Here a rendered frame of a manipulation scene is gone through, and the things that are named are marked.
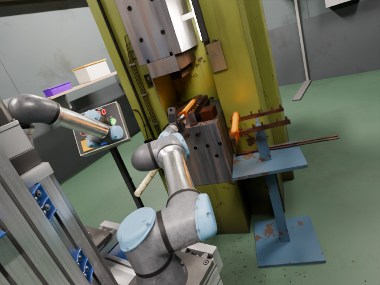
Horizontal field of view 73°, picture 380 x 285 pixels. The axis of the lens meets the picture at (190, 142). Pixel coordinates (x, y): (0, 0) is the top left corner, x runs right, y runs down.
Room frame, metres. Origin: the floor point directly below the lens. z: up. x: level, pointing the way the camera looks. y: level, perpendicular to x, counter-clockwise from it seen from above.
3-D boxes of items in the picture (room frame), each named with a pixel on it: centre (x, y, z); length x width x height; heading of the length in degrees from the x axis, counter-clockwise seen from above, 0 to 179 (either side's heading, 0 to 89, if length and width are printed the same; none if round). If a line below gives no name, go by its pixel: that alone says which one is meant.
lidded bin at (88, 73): (4.54, 1.13, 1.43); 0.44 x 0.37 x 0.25; 140
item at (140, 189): (1.73, 0.36, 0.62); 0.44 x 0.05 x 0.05; 157
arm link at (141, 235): (0.59, 0.20, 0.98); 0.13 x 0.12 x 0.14; 93
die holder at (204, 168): (1.86, -0.13, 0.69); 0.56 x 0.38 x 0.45; 157
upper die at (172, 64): (1.87, -0.08, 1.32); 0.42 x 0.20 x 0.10; 157
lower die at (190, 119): (1.87, -0.08, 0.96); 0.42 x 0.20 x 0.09; 157
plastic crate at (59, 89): (4.02, 1.56, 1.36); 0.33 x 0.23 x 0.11; 140
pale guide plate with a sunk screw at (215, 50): (1.67, -0.34, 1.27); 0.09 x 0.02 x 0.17; 67
